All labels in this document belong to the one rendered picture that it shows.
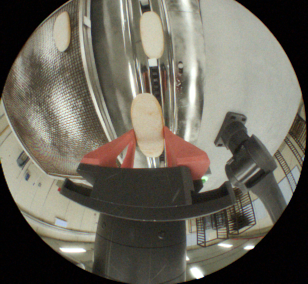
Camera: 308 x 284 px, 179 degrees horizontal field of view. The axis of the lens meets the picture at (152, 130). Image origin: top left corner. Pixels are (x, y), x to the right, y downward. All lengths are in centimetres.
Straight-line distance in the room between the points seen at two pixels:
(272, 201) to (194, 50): 33
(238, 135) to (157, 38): 27
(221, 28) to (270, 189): 35
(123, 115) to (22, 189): 390
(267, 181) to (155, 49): 32
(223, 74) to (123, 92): 23
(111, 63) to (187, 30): 16
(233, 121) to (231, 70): 14
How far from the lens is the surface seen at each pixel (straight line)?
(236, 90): 29
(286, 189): 501
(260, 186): 26
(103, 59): 24
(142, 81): 19
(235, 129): 29
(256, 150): 22
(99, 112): 17
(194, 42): 19
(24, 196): 406
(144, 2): 23
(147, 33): 18
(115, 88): 24
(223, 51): 26
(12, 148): 372
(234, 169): 24
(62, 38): 22
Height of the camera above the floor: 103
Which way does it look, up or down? 53 degrees down
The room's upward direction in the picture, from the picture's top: 174 degrees counter-clockwise
